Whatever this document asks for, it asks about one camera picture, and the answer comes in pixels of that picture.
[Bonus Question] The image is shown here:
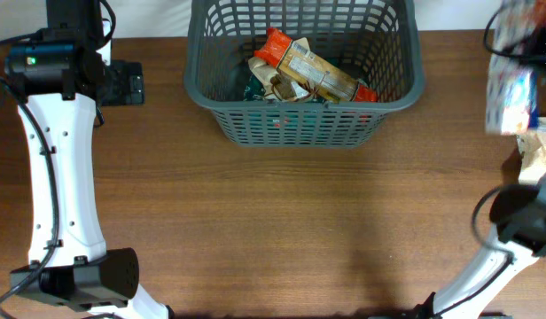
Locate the Kleenex tissue multipack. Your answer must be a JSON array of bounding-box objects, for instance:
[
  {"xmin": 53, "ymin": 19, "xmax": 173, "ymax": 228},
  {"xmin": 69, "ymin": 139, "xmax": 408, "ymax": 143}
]
[{"xmin": 484, "ymin": 0, "xmax": 546, "ymax": 136}]

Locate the beige paper pouch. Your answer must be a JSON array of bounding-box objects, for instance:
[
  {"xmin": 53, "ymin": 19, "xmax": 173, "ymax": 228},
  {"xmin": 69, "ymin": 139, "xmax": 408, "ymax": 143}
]
[{"xmin": 517, "ymin": 117, "xmax": 546, "ymax": 184}]

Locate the green Nescafe coffee bag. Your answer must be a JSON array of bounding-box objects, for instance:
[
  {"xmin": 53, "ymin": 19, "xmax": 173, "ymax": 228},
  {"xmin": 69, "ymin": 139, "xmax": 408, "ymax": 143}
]
[{"xmin": 243, "ymin": 73, "xmax": 327, "ymax": 134}]

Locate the orange spaghetti packet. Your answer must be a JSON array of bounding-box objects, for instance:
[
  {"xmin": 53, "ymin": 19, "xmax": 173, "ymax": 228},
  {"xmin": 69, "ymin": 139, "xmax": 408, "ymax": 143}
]
[{"xmin": 254, "ymin": 28, "xmax": 378, "ymax": 103}]

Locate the beige Pantree snack bag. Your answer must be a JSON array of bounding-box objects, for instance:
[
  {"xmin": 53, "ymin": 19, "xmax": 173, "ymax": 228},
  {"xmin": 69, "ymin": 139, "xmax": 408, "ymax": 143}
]
[{"xmin": 248, "ymin": 56, "xmax": 316, "ymax": 103}]

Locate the light teal small packet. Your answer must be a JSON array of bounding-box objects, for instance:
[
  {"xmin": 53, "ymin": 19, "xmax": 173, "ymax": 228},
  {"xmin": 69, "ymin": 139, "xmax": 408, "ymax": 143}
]
[{"xmin": 357, "ymin": 78, "xmax": 369, "ymax": 87}]

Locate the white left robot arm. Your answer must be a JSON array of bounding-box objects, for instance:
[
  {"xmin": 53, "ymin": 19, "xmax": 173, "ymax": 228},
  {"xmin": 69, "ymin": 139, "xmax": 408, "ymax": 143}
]
[{"xmin": 1, "ymin": 0, "xmax": 173, "ymax": 318}]

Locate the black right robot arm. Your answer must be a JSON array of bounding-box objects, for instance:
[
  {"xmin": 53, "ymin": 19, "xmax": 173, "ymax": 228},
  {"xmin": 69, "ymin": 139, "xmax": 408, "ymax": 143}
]
[{"xmin": 412, "ymin": 26, "xmax": 546, "ymax": 318}]

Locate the grey plastic basket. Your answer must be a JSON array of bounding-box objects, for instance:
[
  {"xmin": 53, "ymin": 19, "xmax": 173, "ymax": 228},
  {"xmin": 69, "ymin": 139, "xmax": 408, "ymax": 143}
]
[{"xmin": 184, "ymin": 0, "xmax": 425, "ymax": 148}]

